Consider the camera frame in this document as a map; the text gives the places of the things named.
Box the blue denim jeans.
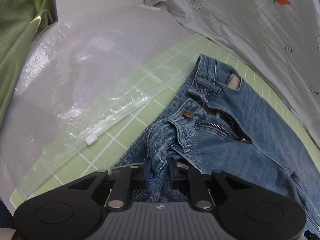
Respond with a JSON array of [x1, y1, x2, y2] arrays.
[[113, 55, 319, 233]]

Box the clear plastic zipper bag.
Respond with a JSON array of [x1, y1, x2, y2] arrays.
[[1, 6, 191, 212]]

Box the green grid cutting mat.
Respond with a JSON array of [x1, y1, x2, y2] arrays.
[[2, 34, 319, 209]]

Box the white carrot print sheet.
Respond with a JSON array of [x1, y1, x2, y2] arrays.
[[145, 0, 319, 142]]

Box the green fabric curtain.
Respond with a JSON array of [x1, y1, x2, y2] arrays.
[[1, 0, 57, 120]]

